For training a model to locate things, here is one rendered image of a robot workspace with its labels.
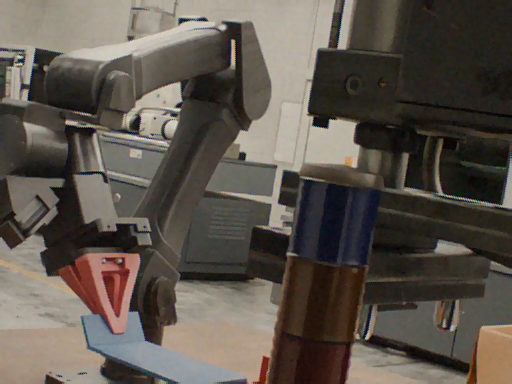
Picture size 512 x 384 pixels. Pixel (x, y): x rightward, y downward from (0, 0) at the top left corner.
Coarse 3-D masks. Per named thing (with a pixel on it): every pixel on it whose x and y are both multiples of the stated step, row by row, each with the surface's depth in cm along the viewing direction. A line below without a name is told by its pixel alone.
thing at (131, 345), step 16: (96, 320) 93; (128, 320) 96; (96, 336) 93; (112, 336) 94; (128, 336) 96; (96, 352) 91; (112, 352) 90; (128, 352) 91; (144, 352) 92; (160, 352) 93; (160, 368) 87; (208, 368) 90
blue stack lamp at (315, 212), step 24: (312, 192) 44; (336, 192) 44; (360, 192) 44; (312, 216) 44; (336, 216) 44; (360, 216) 44; (312, 240) 44; (336, 240) 44; (360, 240) 44; (360, 264) 45
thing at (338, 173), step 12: (300, 168) 45; (312, 168) 45; (324, 168) 44; (336, 168) 44; (348, 168) 45; (324, 180) 44; (336, 180) 44; (348, 180) 44; (360, 180) 44; (372, 180) 44
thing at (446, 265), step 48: (384, 144) 72; (288, 192) 75; (384, 192) 69; (288, 240) 70; (384, 240) 71; (432, 240) 76; (480, 240) 64; (384, 288) 68; (432, 288) 73; (480, 288) 79
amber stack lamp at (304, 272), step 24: (288, 264) 45; (312, 264) 44; (336, 264) 45; (288, 288) 45; (312, 288) 44; (336, 288) 44; (360, 288) 45; (288, 312) 45; (312, 312) 44; (336, 312) 44; (312, 336) 44; (336, 336) 44
